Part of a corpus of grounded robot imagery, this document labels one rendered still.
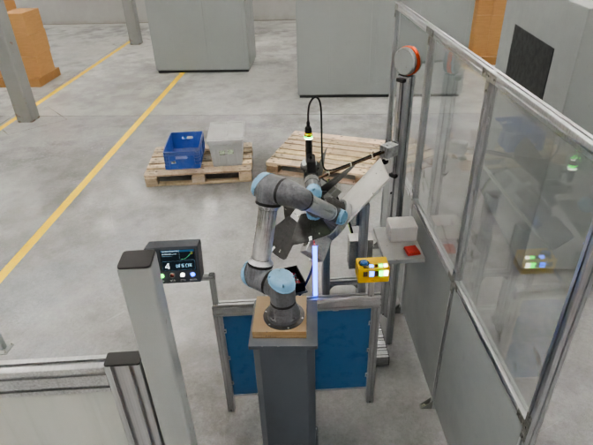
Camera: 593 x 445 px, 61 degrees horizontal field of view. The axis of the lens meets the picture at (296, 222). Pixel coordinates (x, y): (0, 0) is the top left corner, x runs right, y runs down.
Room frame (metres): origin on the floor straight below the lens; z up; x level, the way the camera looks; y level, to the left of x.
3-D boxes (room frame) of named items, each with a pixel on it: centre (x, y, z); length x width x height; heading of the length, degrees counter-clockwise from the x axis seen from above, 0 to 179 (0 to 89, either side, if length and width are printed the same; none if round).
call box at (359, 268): (2.06, -0.38, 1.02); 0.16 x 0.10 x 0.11; 92
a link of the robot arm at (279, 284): (1.73, 0.08, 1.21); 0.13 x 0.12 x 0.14; 52
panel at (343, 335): (2.04, 0.01, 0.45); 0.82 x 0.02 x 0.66; 92
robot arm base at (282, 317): (1.72, 0.07, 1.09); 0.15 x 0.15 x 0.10
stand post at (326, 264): (2.55, -0.18, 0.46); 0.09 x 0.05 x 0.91; 2
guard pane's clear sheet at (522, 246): (2.43, -0.80, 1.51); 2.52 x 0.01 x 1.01; 2
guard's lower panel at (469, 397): (2.43, -0.80, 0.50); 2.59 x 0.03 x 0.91; 2
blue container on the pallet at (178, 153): (5.45, 1.28, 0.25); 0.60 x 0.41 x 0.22; 3
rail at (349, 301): (2.04, 0.01, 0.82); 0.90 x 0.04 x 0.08; 92
